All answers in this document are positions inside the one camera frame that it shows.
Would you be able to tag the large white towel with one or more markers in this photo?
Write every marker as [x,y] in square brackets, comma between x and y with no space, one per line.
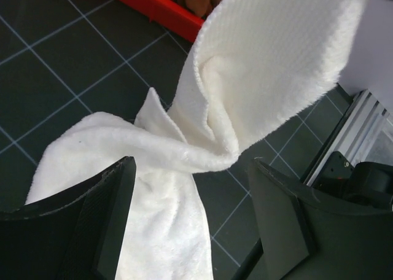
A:
[254,65]

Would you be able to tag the slotted metal rail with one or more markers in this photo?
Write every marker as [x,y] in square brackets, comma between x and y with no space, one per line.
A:
[364,133]

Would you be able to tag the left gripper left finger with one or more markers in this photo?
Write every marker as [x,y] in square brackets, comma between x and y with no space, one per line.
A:
[74,234]

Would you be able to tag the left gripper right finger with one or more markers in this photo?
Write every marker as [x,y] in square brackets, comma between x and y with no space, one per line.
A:
[308,234]

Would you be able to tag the red plastic bin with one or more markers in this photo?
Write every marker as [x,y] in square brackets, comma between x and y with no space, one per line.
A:
[170,15]

